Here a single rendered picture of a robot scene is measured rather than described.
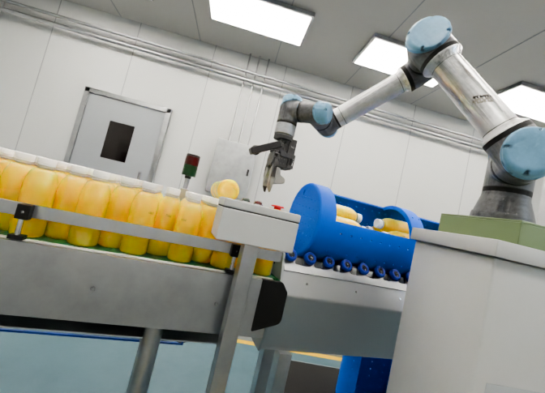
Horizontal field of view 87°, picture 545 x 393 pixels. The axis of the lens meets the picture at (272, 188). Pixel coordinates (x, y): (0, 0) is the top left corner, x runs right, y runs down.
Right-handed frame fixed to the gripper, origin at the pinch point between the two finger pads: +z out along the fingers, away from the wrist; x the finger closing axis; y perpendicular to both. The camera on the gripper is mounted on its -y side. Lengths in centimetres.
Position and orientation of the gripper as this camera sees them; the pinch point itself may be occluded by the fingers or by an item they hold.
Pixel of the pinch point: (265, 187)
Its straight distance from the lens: 104.3
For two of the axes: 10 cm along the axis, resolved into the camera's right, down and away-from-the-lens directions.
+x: -3.1, 0.0, 9.5
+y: 9.2, 2.4, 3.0
